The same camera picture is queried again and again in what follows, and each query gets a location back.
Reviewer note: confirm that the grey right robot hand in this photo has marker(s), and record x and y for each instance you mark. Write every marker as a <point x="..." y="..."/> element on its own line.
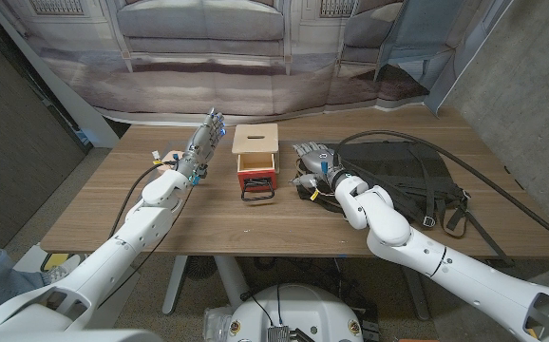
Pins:
<point x="317" y="164"/>

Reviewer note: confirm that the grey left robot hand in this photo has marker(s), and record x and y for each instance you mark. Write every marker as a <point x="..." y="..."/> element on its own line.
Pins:
<point x="203" y="142"/>

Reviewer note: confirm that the black backpack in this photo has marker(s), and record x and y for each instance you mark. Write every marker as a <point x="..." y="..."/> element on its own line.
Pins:
<point x="398" y="166"/>

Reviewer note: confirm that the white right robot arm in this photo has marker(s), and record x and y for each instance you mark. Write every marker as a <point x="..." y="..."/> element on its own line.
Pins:
<point x="445" y="271"/>

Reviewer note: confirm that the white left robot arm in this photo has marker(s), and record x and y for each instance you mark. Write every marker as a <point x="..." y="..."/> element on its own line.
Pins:
<point x="113" y="252"/>

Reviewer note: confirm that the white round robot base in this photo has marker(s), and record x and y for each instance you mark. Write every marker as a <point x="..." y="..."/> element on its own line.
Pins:
<point x="298" y="309"/>

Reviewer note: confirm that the wooden box with red drawer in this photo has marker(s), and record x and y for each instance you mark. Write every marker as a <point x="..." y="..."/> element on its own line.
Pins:
<point x="255" y="178"/>

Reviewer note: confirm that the small wooden block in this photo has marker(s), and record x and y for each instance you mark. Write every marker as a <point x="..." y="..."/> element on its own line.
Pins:
<point x="172" y="157"/>

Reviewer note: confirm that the wooden box with slot lid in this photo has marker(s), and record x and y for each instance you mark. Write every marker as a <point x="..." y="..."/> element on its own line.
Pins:
<point x="255" y="138"/>

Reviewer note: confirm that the white table leg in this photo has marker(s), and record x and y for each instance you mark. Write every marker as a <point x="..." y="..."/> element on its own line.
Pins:
<point x="232" y="280"/>
<point x="175" y="285"/>

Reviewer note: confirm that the grey table leg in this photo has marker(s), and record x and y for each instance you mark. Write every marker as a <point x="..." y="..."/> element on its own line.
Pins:
<point x="414" y="294"/>

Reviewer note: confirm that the clear plastic bag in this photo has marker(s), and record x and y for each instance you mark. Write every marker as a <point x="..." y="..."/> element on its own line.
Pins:
<point x="215" y="323"/>

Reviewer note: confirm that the yellow flat item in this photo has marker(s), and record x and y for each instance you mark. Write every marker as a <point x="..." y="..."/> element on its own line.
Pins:
<point x="56" y="261"/>

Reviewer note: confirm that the white backdrop frame post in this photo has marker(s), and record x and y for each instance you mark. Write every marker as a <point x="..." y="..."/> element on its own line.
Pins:
<point x="75" y="107"/>

